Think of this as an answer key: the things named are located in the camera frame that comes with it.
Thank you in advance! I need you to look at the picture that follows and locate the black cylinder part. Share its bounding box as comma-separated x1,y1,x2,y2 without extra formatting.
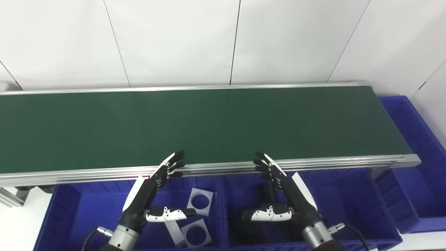
261,181,278,206

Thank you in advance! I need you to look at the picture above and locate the white square part round hole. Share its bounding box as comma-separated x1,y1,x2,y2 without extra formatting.
187,188,214,216
180,219,212,248

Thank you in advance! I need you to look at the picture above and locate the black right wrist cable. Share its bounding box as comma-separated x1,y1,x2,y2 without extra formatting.
328,223,370,251

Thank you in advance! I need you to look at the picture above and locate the white flat bar part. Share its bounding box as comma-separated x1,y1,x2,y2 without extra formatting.
164,220,186,248

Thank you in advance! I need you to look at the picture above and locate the aluminium conveyor support leg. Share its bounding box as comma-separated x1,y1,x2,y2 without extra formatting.
0,187,28,208

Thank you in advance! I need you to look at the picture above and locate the blue plastic bin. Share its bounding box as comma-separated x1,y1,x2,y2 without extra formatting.
222,168,403,251
375,96,446,234
34,176,227,251

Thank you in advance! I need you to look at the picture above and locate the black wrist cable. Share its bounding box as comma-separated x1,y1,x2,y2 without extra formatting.
328,223,370,251
82,227,114,251

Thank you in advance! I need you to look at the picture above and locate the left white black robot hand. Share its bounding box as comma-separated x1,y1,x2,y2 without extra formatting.
120,151,197,232

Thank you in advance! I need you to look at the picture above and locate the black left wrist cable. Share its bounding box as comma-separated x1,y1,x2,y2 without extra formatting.
82,227,114,251

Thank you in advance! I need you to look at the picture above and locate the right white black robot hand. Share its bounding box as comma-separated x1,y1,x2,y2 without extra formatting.
241,151,323,232

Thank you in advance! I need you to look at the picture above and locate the green conveyor belt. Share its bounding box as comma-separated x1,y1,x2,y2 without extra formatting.
0,81,421,187
0,86,413,174

